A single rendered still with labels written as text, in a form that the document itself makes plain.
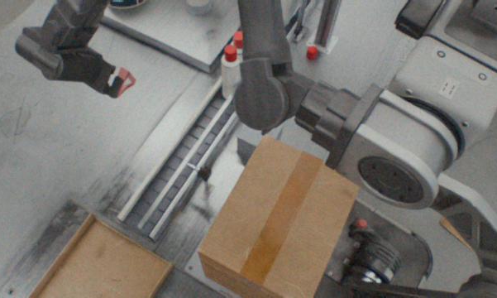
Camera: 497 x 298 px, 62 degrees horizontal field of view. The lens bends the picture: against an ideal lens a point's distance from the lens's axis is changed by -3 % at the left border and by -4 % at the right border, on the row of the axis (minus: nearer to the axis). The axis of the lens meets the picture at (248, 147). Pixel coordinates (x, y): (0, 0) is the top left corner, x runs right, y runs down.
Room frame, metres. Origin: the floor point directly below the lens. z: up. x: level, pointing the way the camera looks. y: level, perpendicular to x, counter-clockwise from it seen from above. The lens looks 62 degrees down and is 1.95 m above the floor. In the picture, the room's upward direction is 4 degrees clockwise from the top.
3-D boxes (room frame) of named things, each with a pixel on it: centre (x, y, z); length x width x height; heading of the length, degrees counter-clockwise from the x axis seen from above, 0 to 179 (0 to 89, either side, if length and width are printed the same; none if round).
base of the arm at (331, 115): (0.32, -0.11, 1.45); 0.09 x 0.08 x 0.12; 148
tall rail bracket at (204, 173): (0.44, 0.13, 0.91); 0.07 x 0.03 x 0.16; 64
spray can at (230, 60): (0.74, 0.07, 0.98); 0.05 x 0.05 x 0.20
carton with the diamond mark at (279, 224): (0.29, -0.08, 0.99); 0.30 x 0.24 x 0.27; 156
